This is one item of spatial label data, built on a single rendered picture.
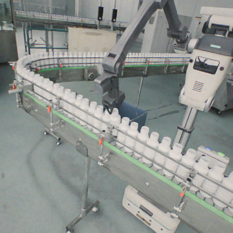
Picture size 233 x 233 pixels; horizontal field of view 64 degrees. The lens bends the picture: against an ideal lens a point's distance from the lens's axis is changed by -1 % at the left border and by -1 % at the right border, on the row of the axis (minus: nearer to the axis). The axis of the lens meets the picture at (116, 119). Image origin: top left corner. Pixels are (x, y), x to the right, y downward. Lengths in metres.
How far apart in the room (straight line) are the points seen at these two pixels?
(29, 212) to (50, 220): 0.21
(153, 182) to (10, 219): 1.39
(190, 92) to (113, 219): 1.30
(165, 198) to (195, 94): 0.72
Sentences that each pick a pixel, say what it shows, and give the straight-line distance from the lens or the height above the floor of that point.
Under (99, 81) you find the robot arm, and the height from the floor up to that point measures 1.38.
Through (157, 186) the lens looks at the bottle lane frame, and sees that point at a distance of 0.98.
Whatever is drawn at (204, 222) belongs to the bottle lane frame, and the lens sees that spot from 1.00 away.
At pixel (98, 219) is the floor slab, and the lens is 1.92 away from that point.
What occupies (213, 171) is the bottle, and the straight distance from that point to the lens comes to 0.88.
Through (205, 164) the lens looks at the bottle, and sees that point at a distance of 0.85.
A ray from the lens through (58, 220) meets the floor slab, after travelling 1.93.
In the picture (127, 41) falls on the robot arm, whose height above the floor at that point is 1.54.
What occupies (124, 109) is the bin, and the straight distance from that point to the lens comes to 1.74.
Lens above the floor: 1.63
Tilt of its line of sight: 29 degrees down
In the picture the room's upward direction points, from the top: 9 degrees clockwise
